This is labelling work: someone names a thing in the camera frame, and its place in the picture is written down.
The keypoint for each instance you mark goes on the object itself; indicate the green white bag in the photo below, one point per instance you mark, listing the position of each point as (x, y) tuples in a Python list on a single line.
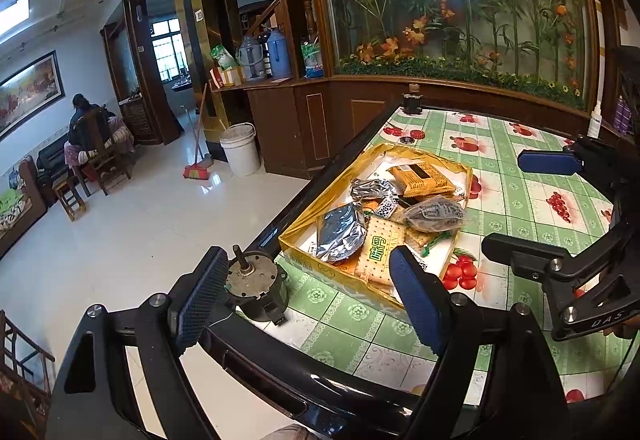
[(222, 56)]

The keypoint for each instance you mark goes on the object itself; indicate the sofa with green blanket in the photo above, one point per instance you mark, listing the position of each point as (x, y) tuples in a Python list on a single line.
[(20, 215)]

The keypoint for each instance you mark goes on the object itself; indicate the blue thermos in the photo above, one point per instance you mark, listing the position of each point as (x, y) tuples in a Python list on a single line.
[(278, 55)]

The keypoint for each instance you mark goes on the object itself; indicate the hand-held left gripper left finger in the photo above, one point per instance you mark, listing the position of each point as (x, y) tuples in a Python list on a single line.
[(197, 305)]

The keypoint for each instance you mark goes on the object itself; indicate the wooden stool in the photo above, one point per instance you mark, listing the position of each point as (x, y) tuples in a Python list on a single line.
[(70, 192)]

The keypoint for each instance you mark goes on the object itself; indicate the tan biscuit pack black label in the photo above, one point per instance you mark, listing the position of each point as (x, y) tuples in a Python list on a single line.
[(422, 180)]

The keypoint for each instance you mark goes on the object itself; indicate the clear dark seed packet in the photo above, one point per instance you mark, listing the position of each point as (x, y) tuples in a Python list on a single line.
[(432, 215)]

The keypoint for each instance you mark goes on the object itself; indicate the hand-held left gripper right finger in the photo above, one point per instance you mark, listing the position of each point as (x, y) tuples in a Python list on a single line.
[(420, 305)]

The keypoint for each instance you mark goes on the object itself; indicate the small white candy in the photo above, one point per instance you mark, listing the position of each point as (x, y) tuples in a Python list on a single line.
[(460, 192)]

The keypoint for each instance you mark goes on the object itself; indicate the small dotted candy packet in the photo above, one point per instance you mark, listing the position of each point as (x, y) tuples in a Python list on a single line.
[(386, 207)]

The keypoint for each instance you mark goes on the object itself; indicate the framed wall painting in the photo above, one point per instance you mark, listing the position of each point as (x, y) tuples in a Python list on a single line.
[(30, 90)]

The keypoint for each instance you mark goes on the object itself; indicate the low wooden cabinet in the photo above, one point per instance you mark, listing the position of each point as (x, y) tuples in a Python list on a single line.
[(280, 130)]

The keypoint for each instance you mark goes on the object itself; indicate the orange white box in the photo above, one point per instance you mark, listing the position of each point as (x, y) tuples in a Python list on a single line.
[(227, 77)]

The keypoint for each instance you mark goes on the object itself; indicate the window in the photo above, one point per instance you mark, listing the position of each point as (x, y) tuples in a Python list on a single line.
[(166, 50)]

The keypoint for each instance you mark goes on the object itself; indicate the grey thermos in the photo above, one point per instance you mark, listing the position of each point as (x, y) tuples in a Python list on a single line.
[(250, 60)]

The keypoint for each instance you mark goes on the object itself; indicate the yellow green cracker pack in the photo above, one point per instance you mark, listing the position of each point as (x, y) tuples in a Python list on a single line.
[(377, 250)]

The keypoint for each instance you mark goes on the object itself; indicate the dark wooden chair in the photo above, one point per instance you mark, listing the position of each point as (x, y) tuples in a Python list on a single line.
[(20, 370)]

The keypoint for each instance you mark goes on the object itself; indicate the red broom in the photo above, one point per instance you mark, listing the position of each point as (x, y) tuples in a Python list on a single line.
[(197, 171)]

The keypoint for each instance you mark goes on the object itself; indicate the green checkered fruit tablecloth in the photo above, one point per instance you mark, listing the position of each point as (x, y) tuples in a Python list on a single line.
[(510, 200)]

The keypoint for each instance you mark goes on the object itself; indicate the small electric motor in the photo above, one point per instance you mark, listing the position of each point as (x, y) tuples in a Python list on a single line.
[(250, 282)]

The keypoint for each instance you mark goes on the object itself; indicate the ceiling light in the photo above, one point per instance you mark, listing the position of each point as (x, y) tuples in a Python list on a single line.
[(12, 15)]

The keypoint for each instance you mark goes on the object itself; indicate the dark glass bottle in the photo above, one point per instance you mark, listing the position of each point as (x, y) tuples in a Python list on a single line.
[(412, 104)]

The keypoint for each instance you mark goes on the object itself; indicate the white spray bottle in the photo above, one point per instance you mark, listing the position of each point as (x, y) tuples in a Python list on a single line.
[(595, 122)]

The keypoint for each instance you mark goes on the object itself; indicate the black armchair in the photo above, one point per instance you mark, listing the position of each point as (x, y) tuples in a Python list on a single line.
[(50, 160)]

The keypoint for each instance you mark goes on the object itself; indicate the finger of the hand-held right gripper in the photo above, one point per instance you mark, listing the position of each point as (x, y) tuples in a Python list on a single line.
[(520, 255), (545, 161)]

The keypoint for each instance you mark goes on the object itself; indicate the white plastic bucket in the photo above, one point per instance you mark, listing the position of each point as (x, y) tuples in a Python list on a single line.
[(240, 155)]

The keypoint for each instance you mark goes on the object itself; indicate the yellow-edged white tray box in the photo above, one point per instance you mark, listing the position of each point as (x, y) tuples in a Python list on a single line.
[(330, 272)]

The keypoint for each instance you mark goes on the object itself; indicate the black silver foil packet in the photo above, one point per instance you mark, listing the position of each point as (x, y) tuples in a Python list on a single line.
[(340, 232)]

